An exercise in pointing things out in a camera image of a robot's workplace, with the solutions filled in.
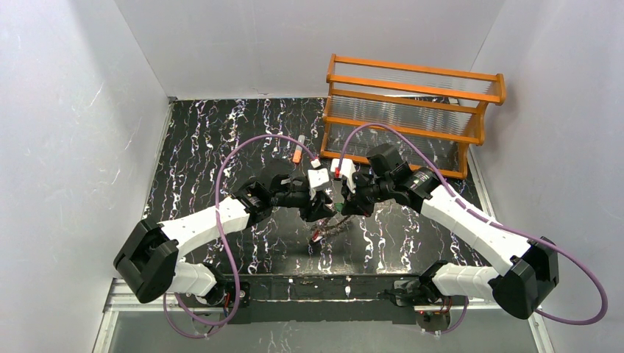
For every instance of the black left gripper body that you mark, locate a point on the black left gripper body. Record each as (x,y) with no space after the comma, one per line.
(316,205)

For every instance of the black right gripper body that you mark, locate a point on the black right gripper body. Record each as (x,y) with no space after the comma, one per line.
(351,198)

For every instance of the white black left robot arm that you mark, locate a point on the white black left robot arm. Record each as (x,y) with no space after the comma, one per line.
(151,260)

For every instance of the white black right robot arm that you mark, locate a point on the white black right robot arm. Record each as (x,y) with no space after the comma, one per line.
(520,272)

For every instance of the grey orange marker pen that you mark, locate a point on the grey orange marker pen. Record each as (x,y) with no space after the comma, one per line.
(297,155)

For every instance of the orange wooden two-tier shelf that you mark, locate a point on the orange wooden two-tier shelf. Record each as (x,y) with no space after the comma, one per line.
(441,111)

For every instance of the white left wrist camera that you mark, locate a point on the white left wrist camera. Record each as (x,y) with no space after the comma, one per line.
(318,178)

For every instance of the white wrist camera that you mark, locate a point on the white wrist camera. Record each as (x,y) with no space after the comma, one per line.
(343,169)
(318,178)

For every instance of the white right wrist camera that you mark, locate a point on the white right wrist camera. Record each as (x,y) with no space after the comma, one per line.
(343,169)

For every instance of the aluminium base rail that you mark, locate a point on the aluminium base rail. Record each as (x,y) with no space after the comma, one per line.
(332,313)

